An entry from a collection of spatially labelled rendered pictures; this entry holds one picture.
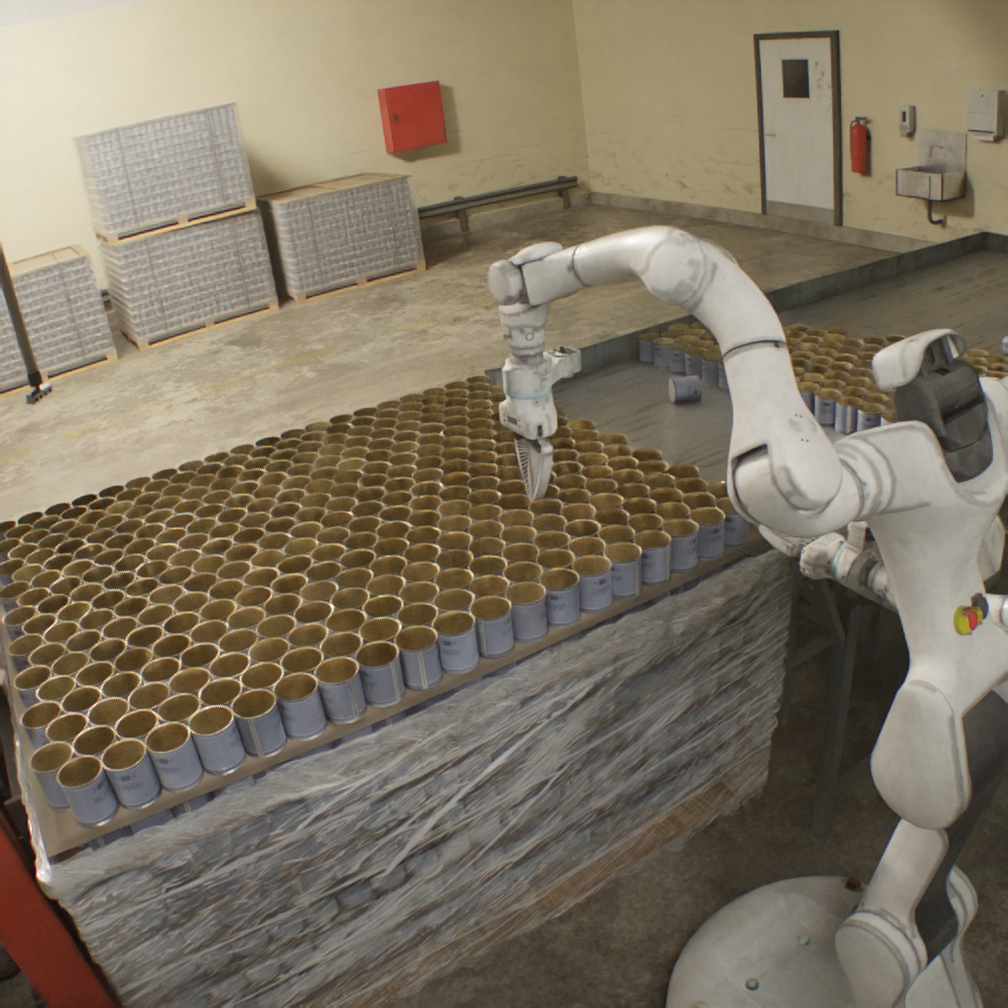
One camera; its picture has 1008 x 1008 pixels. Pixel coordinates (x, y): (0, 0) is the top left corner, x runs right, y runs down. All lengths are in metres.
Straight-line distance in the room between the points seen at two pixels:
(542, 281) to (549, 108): 11.16
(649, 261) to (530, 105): 11.16
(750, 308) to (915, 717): 0.57
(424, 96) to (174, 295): 4.12
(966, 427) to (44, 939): 1.83
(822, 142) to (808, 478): 8.92
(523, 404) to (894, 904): 1.00
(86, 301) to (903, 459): 8.00
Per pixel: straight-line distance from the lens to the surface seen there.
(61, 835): 1.41
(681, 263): 1.10
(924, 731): 1.26
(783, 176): 10.24
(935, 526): 1.15
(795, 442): 1.00
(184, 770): 1.37
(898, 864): 1.51
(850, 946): 1.64
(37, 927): 1.97
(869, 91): 9.50
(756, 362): 1.04
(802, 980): 2.08
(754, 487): 1.02
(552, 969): 2.45
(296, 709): 1.38
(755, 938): 2.12
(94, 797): 1.36
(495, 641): 1.49
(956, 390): 1.15
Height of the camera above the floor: 2.03
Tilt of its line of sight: 28 degrees down
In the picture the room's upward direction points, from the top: 8 degrees counter-clockwise
